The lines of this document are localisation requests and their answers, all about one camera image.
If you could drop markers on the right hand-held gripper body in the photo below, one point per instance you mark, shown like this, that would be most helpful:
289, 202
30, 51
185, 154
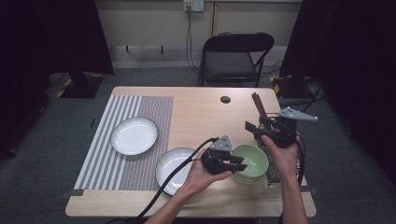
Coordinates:
285, 133

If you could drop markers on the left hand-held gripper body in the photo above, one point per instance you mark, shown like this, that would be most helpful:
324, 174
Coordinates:
218, 161

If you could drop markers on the white plate black rim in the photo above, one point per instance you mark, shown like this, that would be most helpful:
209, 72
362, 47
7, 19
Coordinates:
134, 137
169, 168

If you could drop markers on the person's right hand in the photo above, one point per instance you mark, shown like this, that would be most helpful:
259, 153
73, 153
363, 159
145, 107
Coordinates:
286, 161

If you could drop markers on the person's left hand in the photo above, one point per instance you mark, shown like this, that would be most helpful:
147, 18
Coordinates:
194, 180

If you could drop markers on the dark round table grommet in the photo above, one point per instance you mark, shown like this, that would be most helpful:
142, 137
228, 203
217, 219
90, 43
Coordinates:
225, 99

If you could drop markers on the black stand base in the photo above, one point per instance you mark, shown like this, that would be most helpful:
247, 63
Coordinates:
79, 88
289, 87

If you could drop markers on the grey tape strip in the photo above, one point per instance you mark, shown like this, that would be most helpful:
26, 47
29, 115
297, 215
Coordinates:
73, 193
309, 189

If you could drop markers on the black folding chair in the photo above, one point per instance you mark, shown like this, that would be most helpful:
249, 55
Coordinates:
229, 63

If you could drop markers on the striped woven placemat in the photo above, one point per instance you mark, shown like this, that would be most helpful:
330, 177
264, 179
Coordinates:
149, 109

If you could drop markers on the white wall power socket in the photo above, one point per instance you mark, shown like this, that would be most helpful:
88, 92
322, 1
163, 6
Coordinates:
197, 4

